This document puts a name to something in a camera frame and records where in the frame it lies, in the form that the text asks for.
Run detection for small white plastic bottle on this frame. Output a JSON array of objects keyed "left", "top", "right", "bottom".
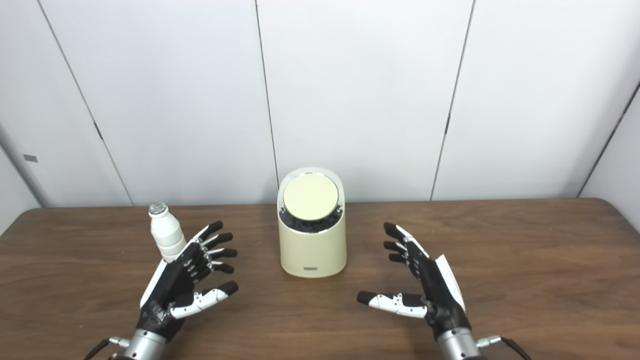
[{"left": 148, "top": 201, "right": 188, "bottom": 264}]

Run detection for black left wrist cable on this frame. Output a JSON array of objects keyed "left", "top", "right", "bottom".
[{"left": 82, "top": 336, "right": 131, "bottom": 360}]

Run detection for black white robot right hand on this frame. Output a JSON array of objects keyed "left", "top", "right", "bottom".
[{"left": 356, "top": 222, "right": 473, "bottom": 342}]

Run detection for round cream bin lid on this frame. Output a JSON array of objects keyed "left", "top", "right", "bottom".
[{"left": 283, "top": 172, "right": 340, "bottom": 221}]

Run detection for cream-colored bin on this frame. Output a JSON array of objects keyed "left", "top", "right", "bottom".
[{"left": 277, "top": 167, "right": 347, "bottom": 279}]

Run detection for black white robot left hand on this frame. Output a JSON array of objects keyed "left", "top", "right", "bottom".
[{"left": 136, "top": 220, "right": 240, "bottom": 343}]

